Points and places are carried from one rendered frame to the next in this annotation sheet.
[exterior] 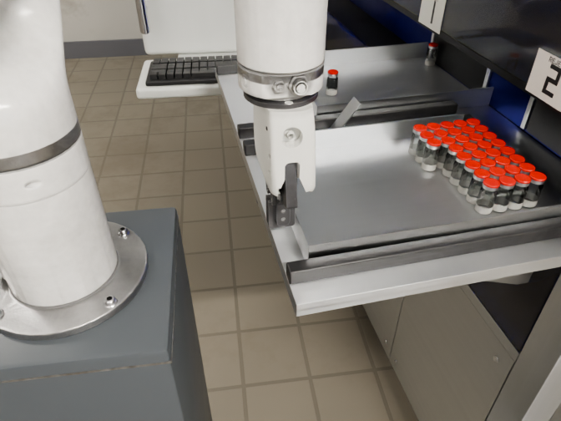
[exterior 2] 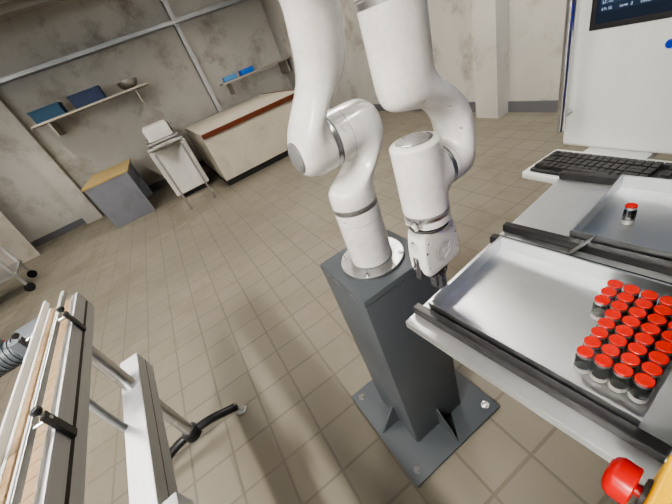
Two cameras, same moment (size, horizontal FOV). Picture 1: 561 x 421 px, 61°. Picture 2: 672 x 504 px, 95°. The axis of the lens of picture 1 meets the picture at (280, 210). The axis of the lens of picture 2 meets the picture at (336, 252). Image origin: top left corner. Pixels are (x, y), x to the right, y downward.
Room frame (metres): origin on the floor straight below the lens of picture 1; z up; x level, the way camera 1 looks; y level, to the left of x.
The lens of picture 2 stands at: (0.18, -0.44, 1.42)
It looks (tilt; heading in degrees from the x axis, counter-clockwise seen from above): 34 degrees down; 79
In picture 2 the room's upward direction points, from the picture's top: 22 degrees counter-clockwise
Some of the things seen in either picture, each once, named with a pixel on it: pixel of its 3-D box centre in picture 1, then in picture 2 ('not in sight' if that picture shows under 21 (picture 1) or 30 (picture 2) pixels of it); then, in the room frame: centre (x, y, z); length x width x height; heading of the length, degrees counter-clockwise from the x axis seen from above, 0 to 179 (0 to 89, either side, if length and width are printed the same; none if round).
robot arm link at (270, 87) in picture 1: (280, 74); (426, 214); (0.45, 0.00, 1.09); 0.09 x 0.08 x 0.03; 13
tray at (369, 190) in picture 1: (399, 176); (548, 306); (0.56, -0.17, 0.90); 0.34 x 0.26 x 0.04; 103
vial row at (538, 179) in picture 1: (498, 159); (664, 350); (0.60, -0.32, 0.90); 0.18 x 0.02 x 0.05; 13
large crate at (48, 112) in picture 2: not in sight; (49, 113); (-2.08, 6.49, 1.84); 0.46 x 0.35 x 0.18; 8
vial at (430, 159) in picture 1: (431, 154); (600, 308); (0.61, -0.22, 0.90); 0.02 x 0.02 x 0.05
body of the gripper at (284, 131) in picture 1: (280, 129); (431, 240); (0.45, 0.00, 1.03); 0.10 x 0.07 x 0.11; 13
